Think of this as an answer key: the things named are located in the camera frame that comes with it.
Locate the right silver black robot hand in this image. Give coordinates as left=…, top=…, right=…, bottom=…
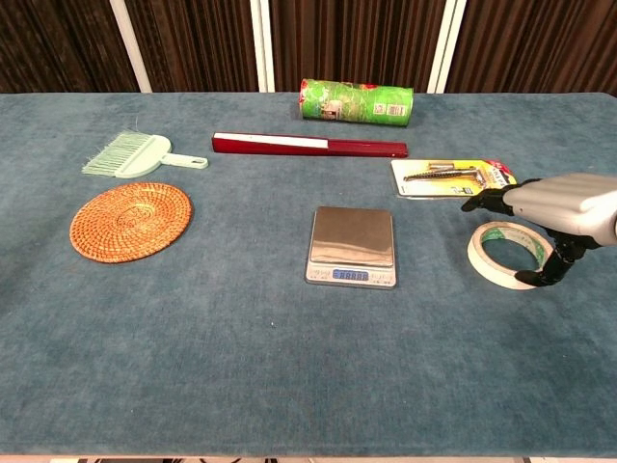
left=461, top=173, right=617, bottom=289

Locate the cream masking tape roll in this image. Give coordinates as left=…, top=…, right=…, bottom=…
left=466, top=220, right=556, bottom=291

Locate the small digital kitchen scale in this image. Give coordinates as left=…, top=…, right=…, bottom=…
left=304, top=205, right=399, bottom=289

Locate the green printed bag roll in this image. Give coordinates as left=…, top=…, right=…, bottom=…
left=297, top=78, right=416, bottom=128

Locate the mint green hand brush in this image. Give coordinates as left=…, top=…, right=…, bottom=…
left=80, top=129, right=210, bottom=179

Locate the razor in yellow blister pack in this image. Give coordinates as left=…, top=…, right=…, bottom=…
left=389, top=158, right=520, bottom=199

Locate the long dark red box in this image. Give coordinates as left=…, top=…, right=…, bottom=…
left=211, top=132, right=410, bottom=159

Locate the blue felt table cloth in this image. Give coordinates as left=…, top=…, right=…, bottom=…
left=0, top=91, right=617, bottom=458

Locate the round orange woven coaster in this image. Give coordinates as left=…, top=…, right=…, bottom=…
left=68, top=181, right=194, bottom=264

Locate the white partition frame post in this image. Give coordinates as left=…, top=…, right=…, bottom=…
left=108, top=0, right=153, bottom=94
left=249, top=0, right=277, bottom=94
left=426, top=0, right=469, bottom=95

